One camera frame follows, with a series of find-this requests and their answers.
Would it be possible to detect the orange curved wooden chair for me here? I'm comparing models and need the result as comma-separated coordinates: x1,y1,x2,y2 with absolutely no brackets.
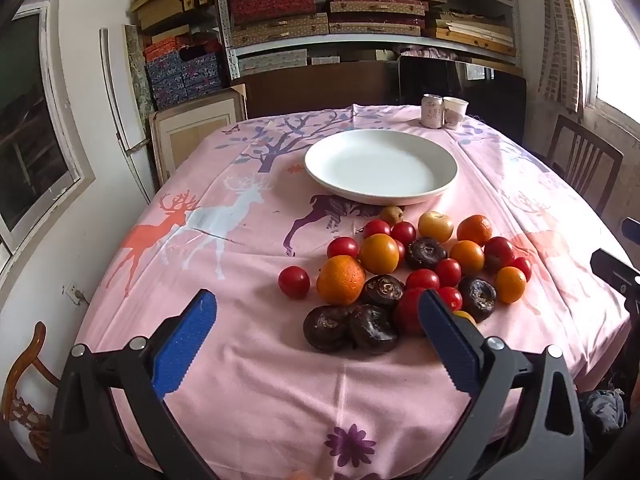
0,321,63,466

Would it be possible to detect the dark brown water chestnut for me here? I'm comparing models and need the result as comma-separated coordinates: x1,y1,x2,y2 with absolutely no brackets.
405,237,448,270
349,304,400,354
457,276,498,323
360,274,406,309
303,305,355,352

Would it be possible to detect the light wooden framed panel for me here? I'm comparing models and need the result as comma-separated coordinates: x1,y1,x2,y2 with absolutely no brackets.
149,84,248,188

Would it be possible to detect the blue floral box with handle hole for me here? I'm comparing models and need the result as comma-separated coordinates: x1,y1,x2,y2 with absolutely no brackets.
180,47,222,76

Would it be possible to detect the blue floral storage box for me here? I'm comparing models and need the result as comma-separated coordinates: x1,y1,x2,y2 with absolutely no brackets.
182,70,224,95
145,55,183,81
150,77,188,111

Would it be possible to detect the white framed window with dark glass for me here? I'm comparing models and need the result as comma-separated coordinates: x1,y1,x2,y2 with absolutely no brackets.
0,0,96,261

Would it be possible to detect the orange mandarin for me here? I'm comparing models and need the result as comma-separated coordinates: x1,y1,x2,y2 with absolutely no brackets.
495,266,527,304
456,214,494,246
359,233,400,275
449,240,486,276

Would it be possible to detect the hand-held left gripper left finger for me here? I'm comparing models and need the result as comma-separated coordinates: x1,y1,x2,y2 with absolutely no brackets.
50,288,221,480

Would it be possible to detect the pink deer print tablecloth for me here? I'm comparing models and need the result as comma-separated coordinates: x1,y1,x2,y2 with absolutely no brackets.
75,102,632,480

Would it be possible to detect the large orange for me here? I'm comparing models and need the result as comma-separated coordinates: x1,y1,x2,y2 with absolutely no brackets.
316,255,367,307

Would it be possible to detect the stack of patterned flat boxes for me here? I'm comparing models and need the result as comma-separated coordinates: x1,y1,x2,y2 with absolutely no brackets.
222,0,518,58

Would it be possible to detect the pink cloth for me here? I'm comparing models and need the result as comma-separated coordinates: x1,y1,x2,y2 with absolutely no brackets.
400,44,473,63

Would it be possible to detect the white leaning strip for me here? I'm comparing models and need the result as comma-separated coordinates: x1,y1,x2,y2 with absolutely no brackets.
98,27,153,206

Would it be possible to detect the stack of plain wooden boxes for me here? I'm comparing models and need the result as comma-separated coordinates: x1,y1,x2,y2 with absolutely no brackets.
131,0,211,43

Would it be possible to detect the red floral storage box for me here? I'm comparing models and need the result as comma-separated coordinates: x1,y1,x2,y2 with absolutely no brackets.
175,35,221,53

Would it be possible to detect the brown wooden board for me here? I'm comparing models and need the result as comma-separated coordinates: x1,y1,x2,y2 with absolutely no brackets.
245,60,401,120

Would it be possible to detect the pile of red tomatoes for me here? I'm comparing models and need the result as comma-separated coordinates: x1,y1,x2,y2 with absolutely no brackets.
278,219,533,337

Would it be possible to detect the brick pattern curtain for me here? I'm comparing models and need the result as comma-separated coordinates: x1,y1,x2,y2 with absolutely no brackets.
537,0,586,113

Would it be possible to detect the orange floral storage box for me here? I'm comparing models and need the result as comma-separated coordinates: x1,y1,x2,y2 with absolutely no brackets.
144,42,181,61

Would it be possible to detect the white metal shelf rack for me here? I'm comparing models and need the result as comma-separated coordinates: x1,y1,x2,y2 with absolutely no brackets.
212,0,523,81

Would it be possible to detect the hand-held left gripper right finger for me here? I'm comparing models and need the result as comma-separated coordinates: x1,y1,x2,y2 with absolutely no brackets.
417,287,586,480

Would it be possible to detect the grey stone slab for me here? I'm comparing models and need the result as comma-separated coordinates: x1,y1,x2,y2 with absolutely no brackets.
124,24,158,113

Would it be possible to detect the white paper cup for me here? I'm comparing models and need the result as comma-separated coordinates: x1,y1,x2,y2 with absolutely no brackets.
442,96,469,131

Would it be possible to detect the white round plate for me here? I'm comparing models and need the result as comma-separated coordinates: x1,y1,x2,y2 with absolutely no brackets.
304,129,459,206

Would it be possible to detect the dark wooden slat chair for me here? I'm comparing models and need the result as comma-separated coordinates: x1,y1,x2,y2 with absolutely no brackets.
545,114,624,200

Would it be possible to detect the pale drink can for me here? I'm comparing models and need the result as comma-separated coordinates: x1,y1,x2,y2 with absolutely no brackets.
420,94,445,129

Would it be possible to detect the glossy black panel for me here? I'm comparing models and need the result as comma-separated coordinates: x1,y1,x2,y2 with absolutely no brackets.
397,56,528,141

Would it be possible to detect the bright window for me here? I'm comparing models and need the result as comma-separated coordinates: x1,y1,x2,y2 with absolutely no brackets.
570,0,640,121

